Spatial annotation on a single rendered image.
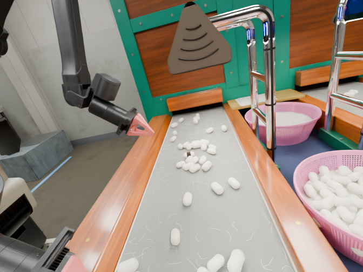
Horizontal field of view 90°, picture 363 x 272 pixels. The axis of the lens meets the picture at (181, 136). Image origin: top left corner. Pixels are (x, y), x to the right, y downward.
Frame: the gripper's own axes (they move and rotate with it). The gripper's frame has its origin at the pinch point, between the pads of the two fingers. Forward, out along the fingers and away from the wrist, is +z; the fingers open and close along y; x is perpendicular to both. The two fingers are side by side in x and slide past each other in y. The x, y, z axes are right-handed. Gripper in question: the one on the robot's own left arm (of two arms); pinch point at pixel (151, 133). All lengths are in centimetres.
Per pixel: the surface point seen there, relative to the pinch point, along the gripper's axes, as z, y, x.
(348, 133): 54, 3, -29
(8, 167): -144, 122, 198
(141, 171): 2.7, -6.4, 10.4
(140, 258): 9.4, -31.7, 8.1
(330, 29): 52, 51, -65
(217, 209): 21.1, -22.1, -2.0
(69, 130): -133, 222, 182
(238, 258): 21.6, -33.9, -4.8
